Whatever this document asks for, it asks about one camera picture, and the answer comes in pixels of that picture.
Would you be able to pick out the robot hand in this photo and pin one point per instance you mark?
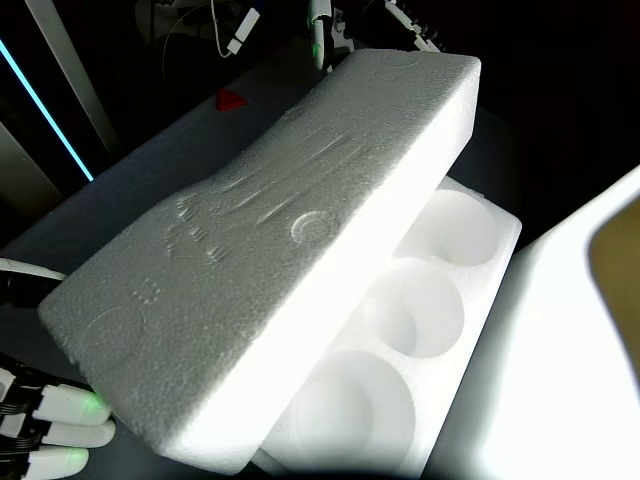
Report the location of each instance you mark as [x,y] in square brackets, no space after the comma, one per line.
[318,35]
[70,405]

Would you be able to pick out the white styrofoam lid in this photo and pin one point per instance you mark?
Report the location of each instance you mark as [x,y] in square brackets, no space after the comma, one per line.
[250,250]

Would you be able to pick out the white styrofoam tray with cavities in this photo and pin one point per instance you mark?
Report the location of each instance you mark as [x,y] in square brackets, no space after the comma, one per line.
[480,280]

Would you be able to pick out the red triangle toy block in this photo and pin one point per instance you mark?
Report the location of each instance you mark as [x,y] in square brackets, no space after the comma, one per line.
[229,100]

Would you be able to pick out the grey table cloth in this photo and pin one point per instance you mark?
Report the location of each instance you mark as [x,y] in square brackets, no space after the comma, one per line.
[150,165]

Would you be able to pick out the beige panel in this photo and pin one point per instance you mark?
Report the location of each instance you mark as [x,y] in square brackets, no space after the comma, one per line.
[20,175]

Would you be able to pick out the cyan light strip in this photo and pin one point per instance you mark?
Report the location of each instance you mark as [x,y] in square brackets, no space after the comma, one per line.
[45,110]

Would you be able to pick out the white robot body shell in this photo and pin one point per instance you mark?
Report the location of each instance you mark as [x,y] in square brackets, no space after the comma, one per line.
[540,375]

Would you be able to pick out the white post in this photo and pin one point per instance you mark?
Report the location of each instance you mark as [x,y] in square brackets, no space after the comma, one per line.
[70,65]

